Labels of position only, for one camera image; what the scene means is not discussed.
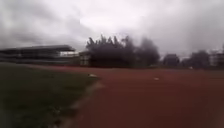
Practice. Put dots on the red running track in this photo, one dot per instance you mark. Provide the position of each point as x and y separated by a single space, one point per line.
150 103

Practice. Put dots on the pale building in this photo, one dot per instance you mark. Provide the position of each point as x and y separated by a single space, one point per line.
216 59

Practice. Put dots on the green grass field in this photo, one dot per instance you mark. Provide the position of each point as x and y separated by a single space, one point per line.
30 96

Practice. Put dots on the pale concrete kerb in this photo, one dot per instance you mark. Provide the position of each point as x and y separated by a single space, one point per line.
83 98

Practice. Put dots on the row of dark trees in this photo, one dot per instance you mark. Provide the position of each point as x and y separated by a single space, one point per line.
120 53

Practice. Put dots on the grandstand building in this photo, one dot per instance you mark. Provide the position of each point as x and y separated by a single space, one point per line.
36 55

